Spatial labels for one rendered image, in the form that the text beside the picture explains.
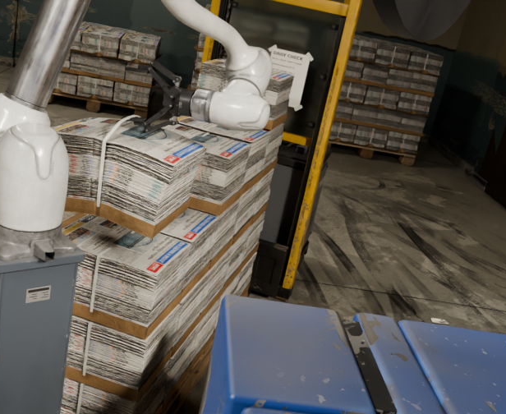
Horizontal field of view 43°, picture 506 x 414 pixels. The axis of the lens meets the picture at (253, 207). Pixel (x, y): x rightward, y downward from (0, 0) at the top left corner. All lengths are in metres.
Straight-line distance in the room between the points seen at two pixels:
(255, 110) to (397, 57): 5.77
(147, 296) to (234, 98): 0.63
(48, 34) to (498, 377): 1.48
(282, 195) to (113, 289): 1.86
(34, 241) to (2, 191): 0.13
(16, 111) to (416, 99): 6.32
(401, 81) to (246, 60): 5.75
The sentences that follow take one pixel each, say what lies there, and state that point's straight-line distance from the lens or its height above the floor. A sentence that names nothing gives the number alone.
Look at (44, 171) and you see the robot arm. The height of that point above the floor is 1.20.
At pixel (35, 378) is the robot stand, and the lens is 1.72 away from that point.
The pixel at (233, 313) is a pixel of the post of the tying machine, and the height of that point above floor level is 1.55.
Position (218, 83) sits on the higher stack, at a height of 1.21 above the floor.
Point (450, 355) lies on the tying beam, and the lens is 0.28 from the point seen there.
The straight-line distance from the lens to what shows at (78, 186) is 1.88.
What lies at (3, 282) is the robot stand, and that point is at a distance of 1.54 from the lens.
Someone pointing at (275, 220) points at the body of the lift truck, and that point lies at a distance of 3.73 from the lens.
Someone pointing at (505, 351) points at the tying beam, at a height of 1.55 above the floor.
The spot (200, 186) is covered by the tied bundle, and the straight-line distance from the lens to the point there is 2.40.
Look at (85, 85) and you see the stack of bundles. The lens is 7.23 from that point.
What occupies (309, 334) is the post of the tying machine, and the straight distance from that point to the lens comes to 0.26.
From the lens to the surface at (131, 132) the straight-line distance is 1.93.
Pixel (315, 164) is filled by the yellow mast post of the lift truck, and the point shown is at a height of 0.83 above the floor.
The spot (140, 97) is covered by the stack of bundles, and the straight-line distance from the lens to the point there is 7.18.
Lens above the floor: 1.67
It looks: 19 degrees down
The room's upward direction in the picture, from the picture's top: 12 degrees clockwise
